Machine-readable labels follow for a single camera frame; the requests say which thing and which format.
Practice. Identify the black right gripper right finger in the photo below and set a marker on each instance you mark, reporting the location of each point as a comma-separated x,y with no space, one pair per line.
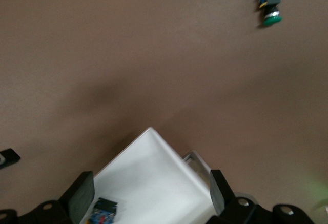
223,198

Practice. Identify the brown table mat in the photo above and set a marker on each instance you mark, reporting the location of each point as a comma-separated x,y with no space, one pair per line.
128,42

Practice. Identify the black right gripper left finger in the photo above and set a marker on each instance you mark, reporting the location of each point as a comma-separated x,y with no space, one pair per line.
77,195

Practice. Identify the white cabinet drawer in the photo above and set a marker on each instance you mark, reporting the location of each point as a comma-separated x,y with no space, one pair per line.
153,178

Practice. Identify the red push button switch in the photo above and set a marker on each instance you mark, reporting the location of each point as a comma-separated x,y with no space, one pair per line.
103,210

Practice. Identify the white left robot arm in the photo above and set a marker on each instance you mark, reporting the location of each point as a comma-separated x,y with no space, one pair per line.
11,157

